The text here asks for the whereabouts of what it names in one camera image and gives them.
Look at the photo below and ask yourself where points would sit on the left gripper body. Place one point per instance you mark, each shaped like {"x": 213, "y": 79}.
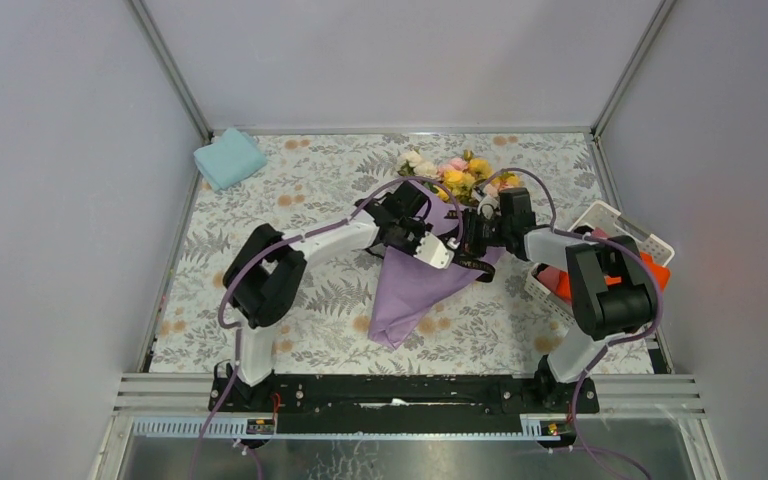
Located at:
{"x": 408, "y": 235}

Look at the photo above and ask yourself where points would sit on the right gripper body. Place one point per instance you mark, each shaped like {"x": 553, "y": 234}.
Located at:
{"x": 481, "y": 233}

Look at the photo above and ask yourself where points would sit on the black ribbon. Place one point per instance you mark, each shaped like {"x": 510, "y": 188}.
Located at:
{"x": 451, "y": 229}

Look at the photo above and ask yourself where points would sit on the white fake flower stem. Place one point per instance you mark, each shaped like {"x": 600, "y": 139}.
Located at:
{"x": 412, "y": 163}

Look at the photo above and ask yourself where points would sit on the yellow fake flower stem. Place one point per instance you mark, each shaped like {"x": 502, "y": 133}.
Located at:
{"x": 506, "y": 181}

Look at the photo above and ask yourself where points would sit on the pink purple wrapping paper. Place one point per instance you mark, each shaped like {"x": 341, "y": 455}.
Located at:
{"x": 407, "y": 289}

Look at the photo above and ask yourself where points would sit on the pink fake flower stem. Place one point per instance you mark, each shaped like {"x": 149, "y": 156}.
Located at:
{"x": 464, "y": 177}

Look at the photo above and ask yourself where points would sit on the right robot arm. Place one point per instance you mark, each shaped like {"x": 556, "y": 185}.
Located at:
{"x": 612, "y": 292}

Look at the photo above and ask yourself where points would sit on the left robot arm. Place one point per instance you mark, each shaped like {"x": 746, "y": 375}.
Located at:
{"x": 262, "y": 282}

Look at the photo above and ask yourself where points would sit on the floral tablecloth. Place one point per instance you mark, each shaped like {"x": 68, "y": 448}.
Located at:
{"x": 487, "y": 328}

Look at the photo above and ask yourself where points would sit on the pink cloth in basket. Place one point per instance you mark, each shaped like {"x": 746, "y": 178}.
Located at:
{"x": 570, "y": 264}

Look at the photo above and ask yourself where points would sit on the white plastic basket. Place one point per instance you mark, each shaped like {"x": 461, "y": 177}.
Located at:
{"x": 600, "y": 215}

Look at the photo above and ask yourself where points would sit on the orange cloth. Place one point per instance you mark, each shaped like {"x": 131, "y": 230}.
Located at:
{"x": 656, "y": 272}

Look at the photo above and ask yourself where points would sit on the light blue folded towel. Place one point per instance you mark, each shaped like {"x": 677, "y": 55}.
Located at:
{"x": 231, "y": 158}

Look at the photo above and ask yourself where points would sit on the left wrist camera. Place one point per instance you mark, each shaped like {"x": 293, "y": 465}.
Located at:
{"x": 433, "y": 252}

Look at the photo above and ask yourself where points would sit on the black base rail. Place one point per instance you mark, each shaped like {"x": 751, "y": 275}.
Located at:
{"x": 391, "y": 404}

